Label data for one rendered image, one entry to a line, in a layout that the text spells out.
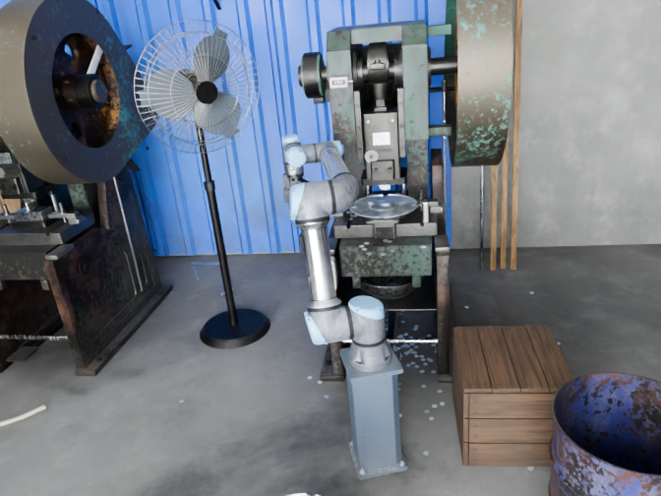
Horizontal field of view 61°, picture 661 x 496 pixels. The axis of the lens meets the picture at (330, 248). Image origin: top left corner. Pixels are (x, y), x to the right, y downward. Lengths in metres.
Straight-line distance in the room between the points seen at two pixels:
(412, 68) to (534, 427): 1.40
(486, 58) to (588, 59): 1.74
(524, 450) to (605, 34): 2.42
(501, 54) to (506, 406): 1.20
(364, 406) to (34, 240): 1.85
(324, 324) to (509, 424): 0.76
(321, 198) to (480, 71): 0.70
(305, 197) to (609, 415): 1.20
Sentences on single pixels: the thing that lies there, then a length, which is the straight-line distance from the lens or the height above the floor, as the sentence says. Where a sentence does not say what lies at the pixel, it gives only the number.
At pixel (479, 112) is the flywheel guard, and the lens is 2.09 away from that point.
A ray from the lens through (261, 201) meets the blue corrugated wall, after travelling 3.90.
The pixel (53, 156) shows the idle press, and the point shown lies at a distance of 2.61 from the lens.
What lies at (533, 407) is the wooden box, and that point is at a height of 0.27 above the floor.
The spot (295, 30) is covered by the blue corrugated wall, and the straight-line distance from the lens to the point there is 3.63.
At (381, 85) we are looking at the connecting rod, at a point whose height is 1.28.
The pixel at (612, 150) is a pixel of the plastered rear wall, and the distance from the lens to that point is 3.90.
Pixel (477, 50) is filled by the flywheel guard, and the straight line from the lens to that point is 2.05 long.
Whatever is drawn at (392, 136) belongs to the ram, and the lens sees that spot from 2.41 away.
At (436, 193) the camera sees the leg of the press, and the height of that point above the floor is 0.71.
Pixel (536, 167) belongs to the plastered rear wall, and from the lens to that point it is 3.81.
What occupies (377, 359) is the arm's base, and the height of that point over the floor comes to 0.49.
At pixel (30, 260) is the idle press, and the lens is 3.05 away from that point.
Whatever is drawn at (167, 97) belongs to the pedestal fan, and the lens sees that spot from 2.57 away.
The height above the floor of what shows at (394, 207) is 0.79.
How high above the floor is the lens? 1.60
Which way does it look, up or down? 23 degrees down
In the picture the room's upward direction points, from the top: 5 degrees counter-clockwise
